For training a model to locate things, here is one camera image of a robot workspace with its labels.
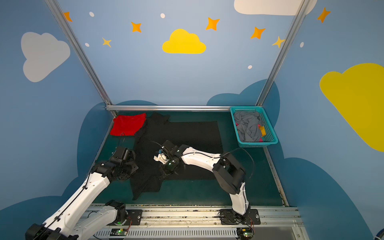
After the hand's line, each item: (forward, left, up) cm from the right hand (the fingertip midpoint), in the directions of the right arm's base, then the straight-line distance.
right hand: (160, 176), depth 80 cm
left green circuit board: (-25, +17, -9) cm, 32 cm away
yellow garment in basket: (+38, -65, -5) cm, 76 cm away
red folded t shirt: (+39, +34, -5) cm, 52 cm away
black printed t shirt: (+1, +10, -7) cm, 12 cm away
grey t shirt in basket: (+43, -55, -2) cm, 70 cm away
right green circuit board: (-22, -44, -10) cm, 50 cm away
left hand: (+3, +12, +2) cm, 13 cm away
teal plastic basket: (+31, -68, -3) cm, 75 cm away
